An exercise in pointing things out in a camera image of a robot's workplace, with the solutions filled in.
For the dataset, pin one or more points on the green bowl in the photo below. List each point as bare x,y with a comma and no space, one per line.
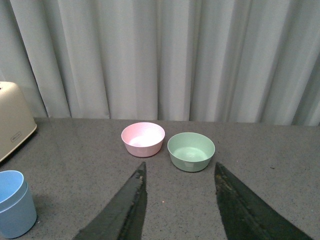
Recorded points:
190,151

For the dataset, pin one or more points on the pink bowl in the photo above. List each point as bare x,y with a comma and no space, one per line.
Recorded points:
143,139

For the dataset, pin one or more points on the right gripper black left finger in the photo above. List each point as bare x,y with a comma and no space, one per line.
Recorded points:
123,217

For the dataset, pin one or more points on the cream toaster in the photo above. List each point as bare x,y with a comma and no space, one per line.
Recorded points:
16,120

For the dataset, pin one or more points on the light blue cup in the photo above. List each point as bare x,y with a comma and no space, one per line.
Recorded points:
19,218
12,188

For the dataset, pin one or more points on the white curtain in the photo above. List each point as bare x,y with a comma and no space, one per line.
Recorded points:
244,61

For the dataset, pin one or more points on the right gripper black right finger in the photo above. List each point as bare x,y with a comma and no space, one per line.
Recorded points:
245,216

